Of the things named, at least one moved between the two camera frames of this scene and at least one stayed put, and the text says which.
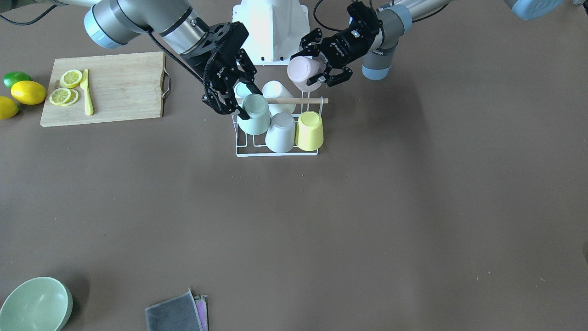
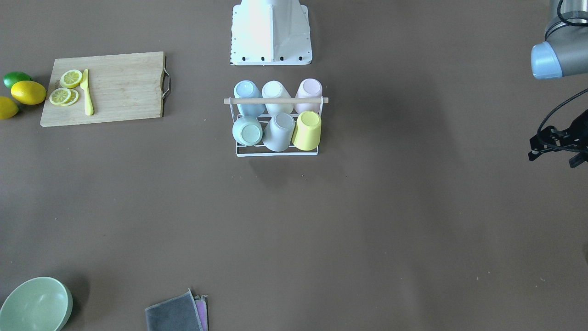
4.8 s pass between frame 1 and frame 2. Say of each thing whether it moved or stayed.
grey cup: stayed
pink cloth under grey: stayed
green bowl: stayed
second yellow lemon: stayed
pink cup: moved
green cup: moved
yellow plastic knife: stayed
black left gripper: moved
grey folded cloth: stayed
